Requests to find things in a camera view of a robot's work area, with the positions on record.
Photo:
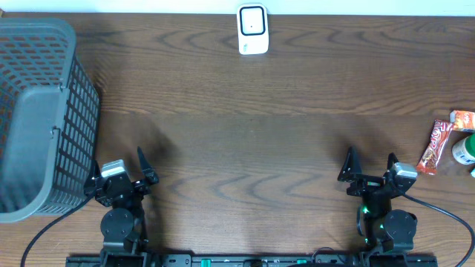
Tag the grey plastic mesh basket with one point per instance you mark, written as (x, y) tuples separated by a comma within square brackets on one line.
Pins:
[(49, 119)]

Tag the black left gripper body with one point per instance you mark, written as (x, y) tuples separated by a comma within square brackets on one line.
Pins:
[(121, 186)]

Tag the green lid jar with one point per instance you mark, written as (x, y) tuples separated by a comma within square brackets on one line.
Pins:
[(463, 151)]

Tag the white barcode scanner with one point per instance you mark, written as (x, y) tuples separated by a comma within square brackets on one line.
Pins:
[(252, 29)]

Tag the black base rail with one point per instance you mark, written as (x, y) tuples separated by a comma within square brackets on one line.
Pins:
[(186, 260)]

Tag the orange snack packet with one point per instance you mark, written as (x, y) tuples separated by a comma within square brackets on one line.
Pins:
[(462, 121)]

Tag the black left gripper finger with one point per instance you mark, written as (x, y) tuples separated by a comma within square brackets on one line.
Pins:
[(147, 170), (91, 183)]

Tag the red Top chocolate bar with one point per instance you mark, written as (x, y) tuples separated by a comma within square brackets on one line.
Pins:
[(438, 139)]

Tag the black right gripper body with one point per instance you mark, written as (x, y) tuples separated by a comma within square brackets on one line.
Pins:
[(367, 184)]

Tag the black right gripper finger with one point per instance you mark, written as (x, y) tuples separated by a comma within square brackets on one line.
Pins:
[(391, 162), (351, 168)]

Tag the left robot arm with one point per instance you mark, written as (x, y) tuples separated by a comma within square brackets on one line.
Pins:
[(123, 227)]

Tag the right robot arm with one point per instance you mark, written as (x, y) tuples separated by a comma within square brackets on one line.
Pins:
[(388, 232)]

